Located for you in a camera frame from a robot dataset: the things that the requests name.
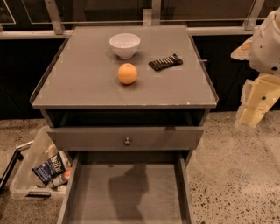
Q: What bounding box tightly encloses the metal railing frame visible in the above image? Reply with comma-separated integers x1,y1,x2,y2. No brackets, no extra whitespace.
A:
0,0,280,40

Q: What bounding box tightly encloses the blue chip bag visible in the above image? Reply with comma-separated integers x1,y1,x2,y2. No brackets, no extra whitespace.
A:
31,151,67,186

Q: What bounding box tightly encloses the white ceramic bowl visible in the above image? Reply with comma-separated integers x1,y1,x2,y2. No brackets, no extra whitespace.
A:
109,33,141,59

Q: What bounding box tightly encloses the clear plastic bin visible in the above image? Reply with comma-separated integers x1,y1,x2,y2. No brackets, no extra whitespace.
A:
10,126,72,195

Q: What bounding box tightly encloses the grey top drawer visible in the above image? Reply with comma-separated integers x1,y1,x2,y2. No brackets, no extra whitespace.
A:
48,127,204,151

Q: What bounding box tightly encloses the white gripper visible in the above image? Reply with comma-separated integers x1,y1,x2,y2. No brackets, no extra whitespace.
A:
230,7,280,127

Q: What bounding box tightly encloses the grey drawer cabinet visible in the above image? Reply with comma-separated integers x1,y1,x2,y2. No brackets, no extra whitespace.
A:
31,26,218,157

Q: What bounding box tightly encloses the grey open middle drawer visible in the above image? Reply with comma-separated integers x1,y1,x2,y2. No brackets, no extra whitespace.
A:
57,152,193,224

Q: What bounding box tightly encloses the small red object in bin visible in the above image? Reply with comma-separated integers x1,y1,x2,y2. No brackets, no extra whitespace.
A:
63,168,72,181

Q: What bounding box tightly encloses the orange fruit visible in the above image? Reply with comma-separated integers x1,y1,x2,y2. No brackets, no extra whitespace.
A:
118,63,137,85

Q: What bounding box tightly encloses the black snack bar wrapper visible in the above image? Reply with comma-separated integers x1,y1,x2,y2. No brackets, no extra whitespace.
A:
148,54,183,72

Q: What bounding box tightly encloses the round metal drawer knob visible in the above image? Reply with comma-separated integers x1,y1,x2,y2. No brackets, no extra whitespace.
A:
123,137,131,146

